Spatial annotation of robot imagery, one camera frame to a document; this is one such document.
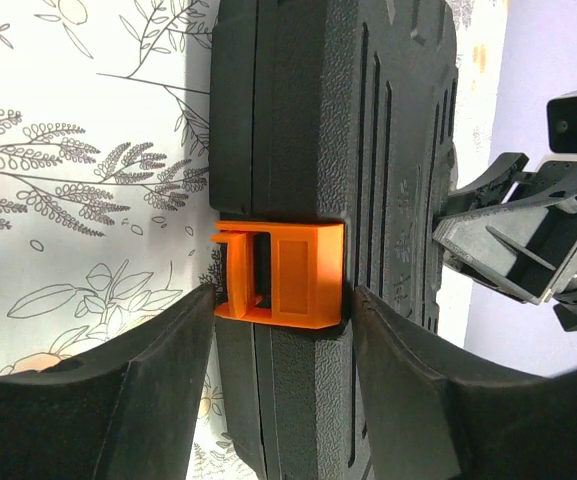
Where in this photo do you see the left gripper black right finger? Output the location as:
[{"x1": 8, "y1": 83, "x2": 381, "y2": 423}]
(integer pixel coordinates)
[{"x1": 352, "y1": 287, "x2": 577, "y2": 479}]

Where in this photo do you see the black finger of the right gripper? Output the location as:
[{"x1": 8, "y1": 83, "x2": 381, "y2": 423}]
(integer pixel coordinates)
[{"x1": 448, "y1": 152, "x2": 529, "y2": 219}]

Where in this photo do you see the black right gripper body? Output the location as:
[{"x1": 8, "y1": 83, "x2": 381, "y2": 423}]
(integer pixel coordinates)
[{"x1": 433, "y1": 155, "x2": 577, "y2": 332}]

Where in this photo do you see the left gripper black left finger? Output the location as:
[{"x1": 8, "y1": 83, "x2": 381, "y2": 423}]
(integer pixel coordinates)
[{"x1": 0, "y1": 285, "x2": 215, "y2": 479}]

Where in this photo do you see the black plastic tool case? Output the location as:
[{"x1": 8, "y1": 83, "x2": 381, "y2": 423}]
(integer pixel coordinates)
[{"x1": 209, "y1": 1, "x2": 458, "y2": 479}]

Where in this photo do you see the orange case latch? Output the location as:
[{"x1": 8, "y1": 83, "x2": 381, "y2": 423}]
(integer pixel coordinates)
[{"x1": 211, "y1": 220, "x2": 345, "y2": 330}]

